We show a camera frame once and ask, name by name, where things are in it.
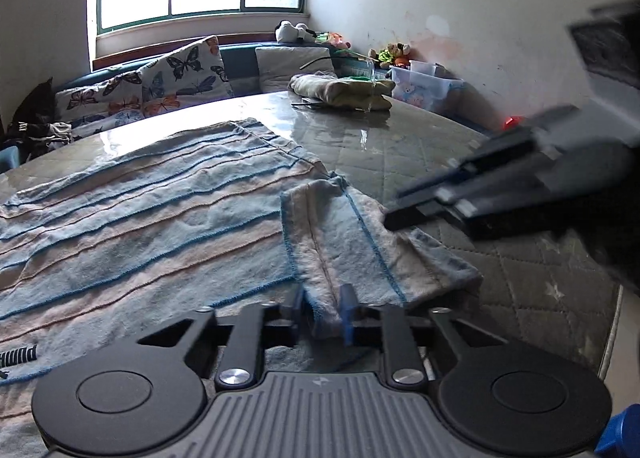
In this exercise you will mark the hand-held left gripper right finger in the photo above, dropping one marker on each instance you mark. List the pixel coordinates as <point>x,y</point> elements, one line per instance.
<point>346,314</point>

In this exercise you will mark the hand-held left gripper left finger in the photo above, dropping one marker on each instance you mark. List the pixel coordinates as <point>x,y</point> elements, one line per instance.
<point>298,307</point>

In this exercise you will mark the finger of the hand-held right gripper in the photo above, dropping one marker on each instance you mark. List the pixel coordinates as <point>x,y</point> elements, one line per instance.
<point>407,219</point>
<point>450,177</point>

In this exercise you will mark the blue pink striped towel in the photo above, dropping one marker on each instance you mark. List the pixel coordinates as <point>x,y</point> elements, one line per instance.
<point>150,238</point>

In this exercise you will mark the dark clothes heap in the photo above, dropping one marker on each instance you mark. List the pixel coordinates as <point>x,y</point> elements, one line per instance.
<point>35,123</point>

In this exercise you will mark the clear plastic storage box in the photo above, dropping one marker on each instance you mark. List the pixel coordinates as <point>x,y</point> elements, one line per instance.
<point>425,88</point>

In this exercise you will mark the brown green plush toys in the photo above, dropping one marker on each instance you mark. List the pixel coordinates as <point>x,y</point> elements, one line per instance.
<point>395,54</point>

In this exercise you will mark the folded green beige cloth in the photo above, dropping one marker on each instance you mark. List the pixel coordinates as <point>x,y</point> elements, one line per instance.
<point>345,90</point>

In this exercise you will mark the colourful plush toys heap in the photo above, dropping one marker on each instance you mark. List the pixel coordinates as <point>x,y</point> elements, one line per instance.
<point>336,40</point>

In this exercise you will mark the grey square cushion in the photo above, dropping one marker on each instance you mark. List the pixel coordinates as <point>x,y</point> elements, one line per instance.
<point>290,68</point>

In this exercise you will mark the black white plush toy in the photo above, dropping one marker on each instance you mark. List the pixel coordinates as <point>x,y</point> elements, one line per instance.
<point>292,31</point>

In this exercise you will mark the blue sofa bench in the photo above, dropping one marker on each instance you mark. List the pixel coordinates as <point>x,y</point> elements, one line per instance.
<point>240,58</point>

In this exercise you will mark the large butterfly print pillow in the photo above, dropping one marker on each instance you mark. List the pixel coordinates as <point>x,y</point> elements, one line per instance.
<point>185,73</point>

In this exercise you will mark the blue plastic object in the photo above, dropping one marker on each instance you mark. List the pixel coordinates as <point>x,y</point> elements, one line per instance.
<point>620,433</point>

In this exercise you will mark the small butterfly print pillow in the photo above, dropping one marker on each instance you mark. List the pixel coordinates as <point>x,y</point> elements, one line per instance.
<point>90,105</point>

